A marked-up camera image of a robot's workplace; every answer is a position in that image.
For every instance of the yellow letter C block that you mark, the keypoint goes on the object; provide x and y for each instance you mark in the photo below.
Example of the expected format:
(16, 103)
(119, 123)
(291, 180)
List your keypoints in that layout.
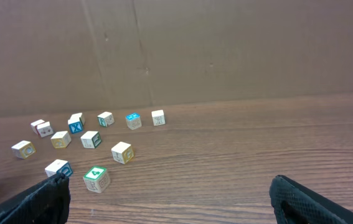
(23, 149)

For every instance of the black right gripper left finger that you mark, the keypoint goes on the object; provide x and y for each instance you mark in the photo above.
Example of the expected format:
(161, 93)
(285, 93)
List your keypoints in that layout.
(46, 202)

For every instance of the green letter E block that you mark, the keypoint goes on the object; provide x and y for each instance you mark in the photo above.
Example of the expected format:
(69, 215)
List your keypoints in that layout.
(91, 139)

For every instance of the plain hourglass picture block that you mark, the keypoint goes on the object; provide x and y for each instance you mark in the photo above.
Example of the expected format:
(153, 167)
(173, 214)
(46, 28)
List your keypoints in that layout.
(158, 117)

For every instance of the green-sided picture block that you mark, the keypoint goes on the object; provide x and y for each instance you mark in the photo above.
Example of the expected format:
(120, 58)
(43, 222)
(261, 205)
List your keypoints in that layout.
(105, 119)

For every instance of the green number 4 block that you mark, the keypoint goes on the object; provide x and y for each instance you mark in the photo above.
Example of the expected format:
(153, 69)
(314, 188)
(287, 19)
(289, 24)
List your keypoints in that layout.
(97, 179)

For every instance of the plain wooden block behind X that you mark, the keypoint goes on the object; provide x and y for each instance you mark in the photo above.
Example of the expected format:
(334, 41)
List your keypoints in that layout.
(80, 116)

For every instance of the blue letter X block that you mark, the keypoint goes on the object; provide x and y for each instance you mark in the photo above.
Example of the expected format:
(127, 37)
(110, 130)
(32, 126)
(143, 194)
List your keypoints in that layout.
(75, 125)

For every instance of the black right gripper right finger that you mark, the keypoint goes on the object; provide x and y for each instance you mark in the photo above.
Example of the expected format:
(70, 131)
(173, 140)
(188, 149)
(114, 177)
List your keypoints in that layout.
(294, 203)

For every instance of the blue-sided wooden block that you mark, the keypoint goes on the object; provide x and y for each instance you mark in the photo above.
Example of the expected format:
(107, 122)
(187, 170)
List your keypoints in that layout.
(59, 166)

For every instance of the light blue topped block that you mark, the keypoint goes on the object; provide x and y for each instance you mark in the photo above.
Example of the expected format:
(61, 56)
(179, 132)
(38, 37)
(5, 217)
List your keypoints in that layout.
(133, 121)

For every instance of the yellow-framed picture block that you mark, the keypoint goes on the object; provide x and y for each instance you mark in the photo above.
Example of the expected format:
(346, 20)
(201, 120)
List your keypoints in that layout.
(61, 139)

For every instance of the red car picture block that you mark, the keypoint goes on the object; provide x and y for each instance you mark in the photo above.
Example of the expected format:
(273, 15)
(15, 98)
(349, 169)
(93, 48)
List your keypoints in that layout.
(45, 129)

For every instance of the yellow-sided anchor block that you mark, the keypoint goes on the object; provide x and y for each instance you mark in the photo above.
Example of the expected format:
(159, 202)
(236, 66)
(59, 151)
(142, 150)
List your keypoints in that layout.
(122, 152)

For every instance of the red-sided wooden block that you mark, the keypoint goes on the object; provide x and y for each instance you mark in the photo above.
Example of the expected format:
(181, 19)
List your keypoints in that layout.
(35, 124)

